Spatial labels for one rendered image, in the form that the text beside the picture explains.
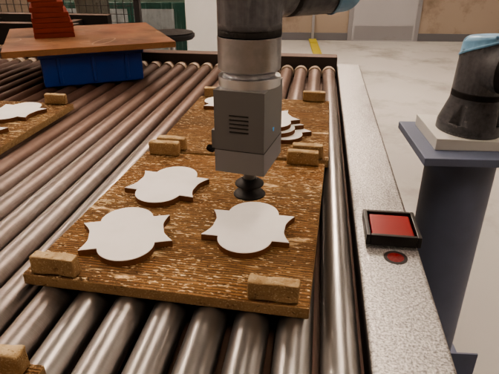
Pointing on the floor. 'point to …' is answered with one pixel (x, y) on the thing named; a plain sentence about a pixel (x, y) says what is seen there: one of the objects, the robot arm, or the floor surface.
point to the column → (451, 225)
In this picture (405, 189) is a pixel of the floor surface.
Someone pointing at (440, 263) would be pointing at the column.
